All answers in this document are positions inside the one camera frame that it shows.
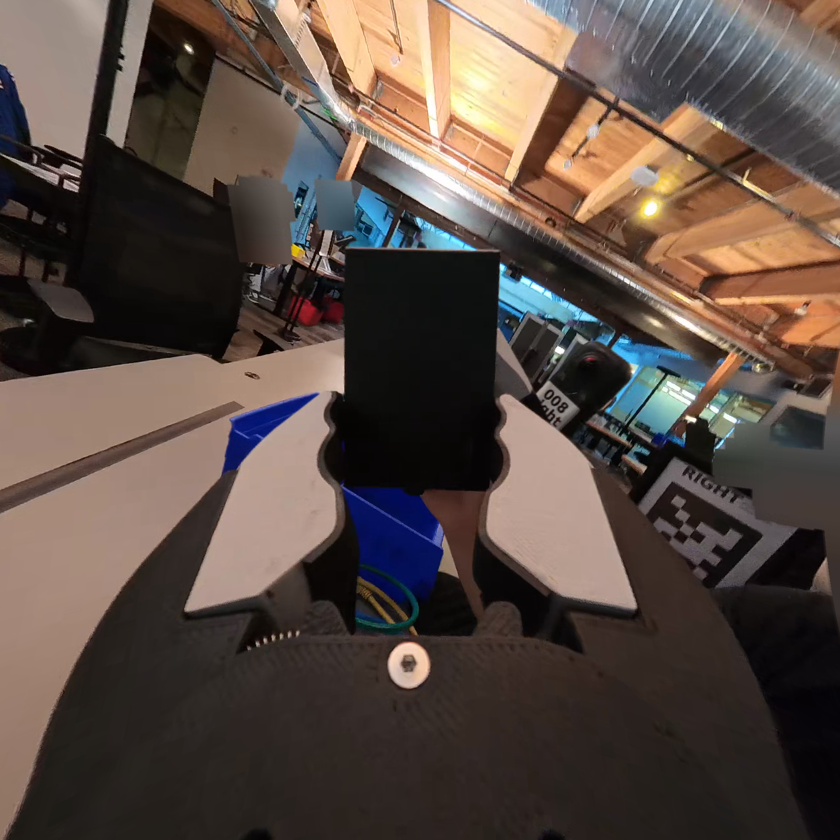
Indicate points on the large round silver duct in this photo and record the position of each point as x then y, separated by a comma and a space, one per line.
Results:
722, 59

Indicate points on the grey monitor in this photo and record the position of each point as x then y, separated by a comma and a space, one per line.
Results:
535, 338
571, 341

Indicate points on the blue jacket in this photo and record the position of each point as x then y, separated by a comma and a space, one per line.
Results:
13, 131

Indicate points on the ceiling light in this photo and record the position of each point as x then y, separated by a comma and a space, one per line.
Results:
649, 208

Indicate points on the black mesh office chair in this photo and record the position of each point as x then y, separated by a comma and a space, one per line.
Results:
164, 262

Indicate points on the black network switch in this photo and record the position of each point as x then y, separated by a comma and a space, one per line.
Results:
420, 367

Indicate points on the blue plastic bin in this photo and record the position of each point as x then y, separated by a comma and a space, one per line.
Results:
394, 531

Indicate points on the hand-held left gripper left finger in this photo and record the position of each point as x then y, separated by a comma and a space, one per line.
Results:
275, 512

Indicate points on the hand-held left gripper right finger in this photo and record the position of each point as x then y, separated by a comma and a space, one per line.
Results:
558, 518

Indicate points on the red bag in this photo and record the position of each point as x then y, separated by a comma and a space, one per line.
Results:
305, 312
333, 310

